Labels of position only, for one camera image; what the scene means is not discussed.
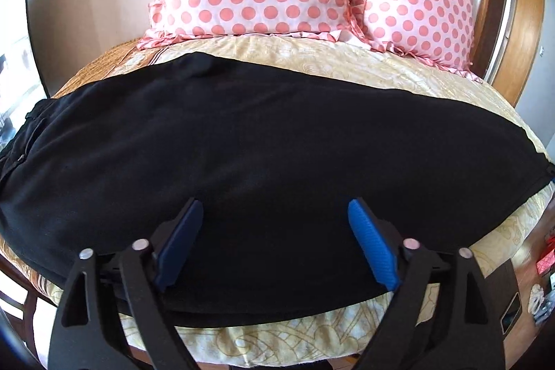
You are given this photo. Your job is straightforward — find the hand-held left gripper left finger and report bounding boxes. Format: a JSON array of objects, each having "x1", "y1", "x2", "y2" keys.
[{"x1": 49, "y1": 198, "x2": 204, "y2": 370}]

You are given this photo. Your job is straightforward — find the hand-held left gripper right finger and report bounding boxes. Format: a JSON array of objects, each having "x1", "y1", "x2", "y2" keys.
[{"x1": 348, "y1": 198, "x2": 507, "y2": 370}]

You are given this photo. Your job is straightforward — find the black pants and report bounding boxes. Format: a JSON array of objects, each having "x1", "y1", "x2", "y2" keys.
[{"x1": 0, "y1": 51, "x2": 553, "y2": 321}]

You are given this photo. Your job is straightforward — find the red box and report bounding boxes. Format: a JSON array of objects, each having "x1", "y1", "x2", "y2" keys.
[{"x1": 536, "y1": 235, "x2": 555, "y2": 276}]

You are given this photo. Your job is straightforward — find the white crumpled object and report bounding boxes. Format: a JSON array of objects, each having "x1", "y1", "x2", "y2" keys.
[{"x1": 527, "y1": 284, "x2": 551, "y2": 325}]

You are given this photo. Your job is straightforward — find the bed with cream patterned sheet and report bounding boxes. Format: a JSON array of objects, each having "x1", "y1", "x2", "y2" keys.
[{"x1": 0, "y1": 33, "x2": 555, "y2": 368}]

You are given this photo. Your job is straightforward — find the wooden wardrobe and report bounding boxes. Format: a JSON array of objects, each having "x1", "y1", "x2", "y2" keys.
[{"x1": 486, "y1": 0, "x2": 546, "y2": 106}]

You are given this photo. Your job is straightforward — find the dark wooden bed frame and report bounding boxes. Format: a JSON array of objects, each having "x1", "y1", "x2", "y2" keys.
[{"x1": 0, "y1": 255, "x2": 61, "y2": 353}]

